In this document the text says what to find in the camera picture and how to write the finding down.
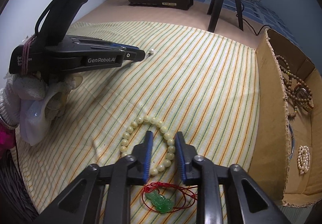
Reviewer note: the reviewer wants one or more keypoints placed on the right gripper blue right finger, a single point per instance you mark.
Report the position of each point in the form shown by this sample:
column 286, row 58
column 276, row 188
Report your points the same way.
column 184, row 159

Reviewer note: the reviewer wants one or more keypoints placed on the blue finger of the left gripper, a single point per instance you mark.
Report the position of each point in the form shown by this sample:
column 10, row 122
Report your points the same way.
column 97, row 41
column 135, row 55

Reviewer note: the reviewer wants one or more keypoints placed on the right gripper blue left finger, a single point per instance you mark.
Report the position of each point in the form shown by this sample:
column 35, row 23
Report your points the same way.
column 143, row 152

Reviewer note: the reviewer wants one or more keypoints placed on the white gloved left hand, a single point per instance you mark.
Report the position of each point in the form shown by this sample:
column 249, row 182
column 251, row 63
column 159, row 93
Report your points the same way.
column 29, row 104

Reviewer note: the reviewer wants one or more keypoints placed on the striped yellow cloth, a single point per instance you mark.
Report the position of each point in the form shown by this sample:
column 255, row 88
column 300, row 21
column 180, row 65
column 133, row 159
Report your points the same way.
column 202, row 84

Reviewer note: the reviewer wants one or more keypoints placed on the tan bed sheet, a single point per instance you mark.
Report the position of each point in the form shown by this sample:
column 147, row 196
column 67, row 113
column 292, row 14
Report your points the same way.
column 196, row 17

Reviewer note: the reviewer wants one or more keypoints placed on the cardboard box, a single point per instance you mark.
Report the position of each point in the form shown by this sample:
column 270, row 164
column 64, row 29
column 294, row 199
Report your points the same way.
column 292, row 182

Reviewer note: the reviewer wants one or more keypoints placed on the black thin bangle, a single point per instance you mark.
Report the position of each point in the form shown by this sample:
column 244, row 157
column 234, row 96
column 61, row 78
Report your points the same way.
column 292, row 141

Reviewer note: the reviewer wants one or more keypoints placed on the red brown bangle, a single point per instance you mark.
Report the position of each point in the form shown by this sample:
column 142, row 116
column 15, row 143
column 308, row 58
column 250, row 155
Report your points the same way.
column 304, row 97

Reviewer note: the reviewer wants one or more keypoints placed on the blue checkered bed sheet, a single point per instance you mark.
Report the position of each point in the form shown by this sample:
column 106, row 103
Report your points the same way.
column 264, row 16

